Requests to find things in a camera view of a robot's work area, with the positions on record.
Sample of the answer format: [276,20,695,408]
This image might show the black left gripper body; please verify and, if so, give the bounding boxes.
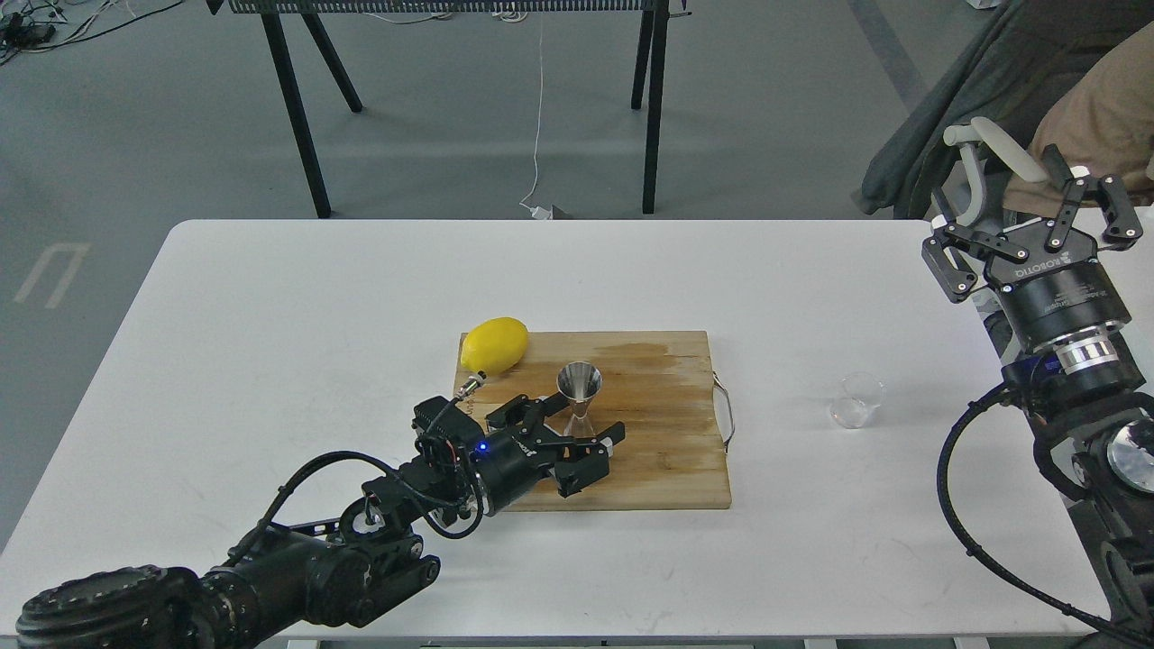
[469,422,561,516]

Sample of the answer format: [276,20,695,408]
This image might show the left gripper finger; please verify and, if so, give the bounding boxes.
[541,422,625,498]
[485,393,569,435]

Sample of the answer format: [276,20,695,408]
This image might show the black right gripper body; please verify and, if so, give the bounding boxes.
[986,225,1131,351]

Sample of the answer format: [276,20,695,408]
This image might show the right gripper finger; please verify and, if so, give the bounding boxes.
[1041,144,1146,258]
[920,187,1031,303]

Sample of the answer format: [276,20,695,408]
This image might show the steel double jigger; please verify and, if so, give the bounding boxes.
[556,361,604,438]

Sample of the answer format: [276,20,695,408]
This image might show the small clear glass beaker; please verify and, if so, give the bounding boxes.
[829,372,887,430]

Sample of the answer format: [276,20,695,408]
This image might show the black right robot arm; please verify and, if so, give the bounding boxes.
[922,144,1153,648]

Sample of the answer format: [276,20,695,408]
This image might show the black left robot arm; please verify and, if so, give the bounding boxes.
[16,375,627,648]

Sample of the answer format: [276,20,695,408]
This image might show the yellow lemon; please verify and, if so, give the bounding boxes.
[459,316,530,375]

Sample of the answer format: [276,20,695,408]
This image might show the white office chair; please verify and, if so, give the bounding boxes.
[941,115,1049,226]

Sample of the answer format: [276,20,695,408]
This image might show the wooden cutting board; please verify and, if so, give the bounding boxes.
[460,330,732,512]

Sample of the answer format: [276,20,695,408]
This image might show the person in tan shirt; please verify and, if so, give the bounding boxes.
[1028,23,1153,206]

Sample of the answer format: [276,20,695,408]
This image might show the grey jacket on chair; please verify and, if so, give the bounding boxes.
[853,1,1153,219]

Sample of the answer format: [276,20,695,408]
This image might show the white hanging cable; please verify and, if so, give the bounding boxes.
[518,13,553,221]

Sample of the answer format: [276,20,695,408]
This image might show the black metal frame table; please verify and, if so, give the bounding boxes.
[207,1,691,219]

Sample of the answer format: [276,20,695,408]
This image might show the cables on floor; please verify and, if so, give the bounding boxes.
[0,0,186,64]

